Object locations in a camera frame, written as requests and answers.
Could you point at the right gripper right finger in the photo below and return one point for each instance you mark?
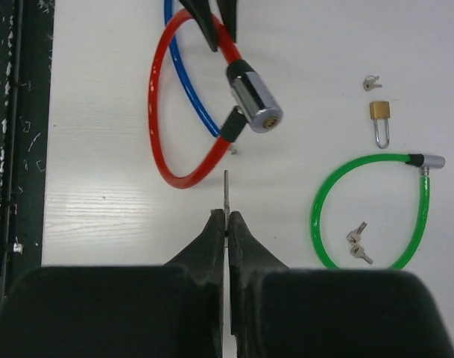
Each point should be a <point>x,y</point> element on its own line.
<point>277,311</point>

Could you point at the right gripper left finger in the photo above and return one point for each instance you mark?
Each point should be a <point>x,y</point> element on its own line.
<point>172,310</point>

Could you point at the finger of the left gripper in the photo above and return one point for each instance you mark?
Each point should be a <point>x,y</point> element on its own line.
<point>201,13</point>
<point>228,11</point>

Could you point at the blue cable lock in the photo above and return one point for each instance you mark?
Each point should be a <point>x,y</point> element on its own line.
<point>189,90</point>

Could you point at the red cable lock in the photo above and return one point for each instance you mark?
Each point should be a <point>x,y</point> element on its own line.
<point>255,104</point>

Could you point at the green lock keys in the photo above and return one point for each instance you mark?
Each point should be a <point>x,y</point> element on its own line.
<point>356,250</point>

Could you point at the red lock keys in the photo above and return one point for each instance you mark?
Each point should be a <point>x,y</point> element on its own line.
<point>226,208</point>

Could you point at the padlock keys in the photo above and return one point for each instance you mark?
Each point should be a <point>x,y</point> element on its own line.
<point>371,82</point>

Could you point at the brass padlock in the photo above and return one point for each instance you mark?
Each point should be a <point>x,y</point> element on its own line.
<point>380,112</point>

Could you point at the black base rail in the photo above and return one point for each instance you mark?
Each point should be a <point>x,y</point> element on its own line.
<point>26,46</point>

